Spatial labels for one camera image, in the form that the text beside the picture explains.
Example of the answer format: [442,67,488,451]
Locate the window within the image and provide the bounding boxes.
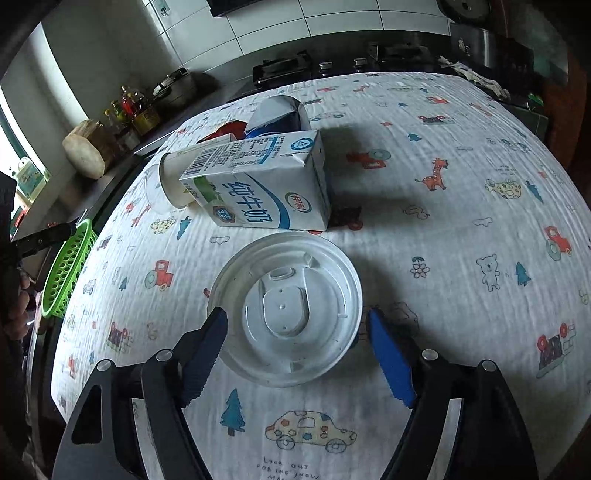
[0,88,28,176]

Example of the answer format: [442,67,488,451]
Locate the black rice cooker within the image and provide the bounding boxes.
[436,0,536,70]

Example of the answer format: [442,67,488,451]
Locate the black gas stove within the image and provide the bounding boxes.
[226,41,435,102]

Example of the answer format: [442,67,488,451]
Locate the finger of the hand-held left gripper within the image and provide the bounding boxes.
[10,223,78,259]

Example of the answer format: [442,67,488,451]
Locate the person's left hand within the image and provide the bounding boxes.
[2,270,34,342]

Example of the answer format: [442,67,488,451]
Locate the printed cartoon tablecloth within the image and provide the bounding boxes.
[50,71,591,480]

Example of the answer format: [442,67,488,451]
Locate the white blue milk carton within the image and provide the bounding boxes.
[178,129,332,232]

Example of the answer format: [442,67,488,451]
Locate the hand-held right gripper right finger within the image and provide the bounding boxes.
[367,308,540,480]

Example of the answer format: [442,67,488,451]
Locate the green plastic basket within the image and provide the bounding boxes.
[41,218,99,319]

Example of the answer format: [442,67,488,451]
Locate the steel pot with lid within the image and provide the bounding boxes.
[152,67,197,109]

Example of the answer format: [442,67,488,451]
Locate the black range hood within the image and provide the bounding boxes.
[205,0,259,18]

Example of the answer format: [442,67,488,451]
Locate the red wrapper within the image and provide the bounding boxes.
[203,121,247,141]

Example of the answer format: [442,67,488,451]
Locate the blue white packet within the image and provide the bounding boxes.
[244,95,311,139]

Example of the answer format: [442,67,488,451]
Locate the small white jar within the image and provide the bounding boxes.
[117,124,140,151]

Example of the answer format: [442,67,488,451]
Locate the white plastic lid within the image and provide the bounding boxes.
[207,232,363,387]

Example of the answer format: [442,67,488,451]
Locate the brown wooden cabinet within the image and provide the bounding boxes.
[489,0,591,176]

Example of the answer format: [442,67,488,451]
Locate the round wooden chopping block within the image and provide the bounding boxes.
[62,119,116,181]

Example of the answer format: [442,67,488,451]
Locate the white rag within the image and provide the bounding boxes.
[438,55,512,101]

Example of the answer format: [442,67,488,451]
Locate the white paper cup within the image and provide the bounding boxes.
[144,133,236,208]

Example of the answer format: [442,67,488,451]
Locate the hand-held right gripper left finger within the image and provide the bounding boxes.
[52,307,229,480]

